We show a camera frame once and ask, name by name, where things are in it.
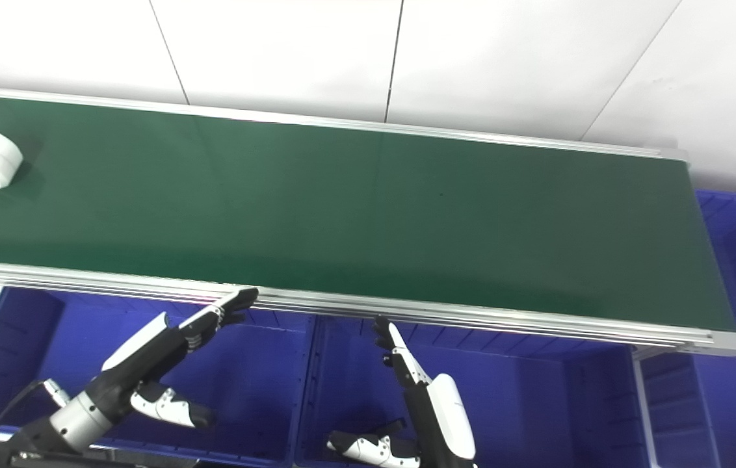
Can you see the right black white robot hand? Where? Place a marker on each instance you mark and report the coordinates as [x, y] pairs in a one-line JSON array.
[[439, 406]]

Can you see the black robot torso plate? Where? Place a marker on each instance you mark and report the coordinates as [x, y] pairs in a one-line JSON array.
[[101, 459]]

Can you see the silver conveyor leg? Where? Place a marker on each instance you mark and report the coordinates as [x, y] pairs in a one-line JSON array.
[[644, 403]]

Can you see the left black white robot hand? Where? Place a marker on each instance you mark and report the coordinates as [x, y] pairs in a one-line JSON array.
[[140, 364]]

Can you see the green conveyor belt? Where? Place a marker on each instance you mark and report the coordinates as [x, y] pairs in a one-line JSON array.
[[472, 318], [355, 214]]

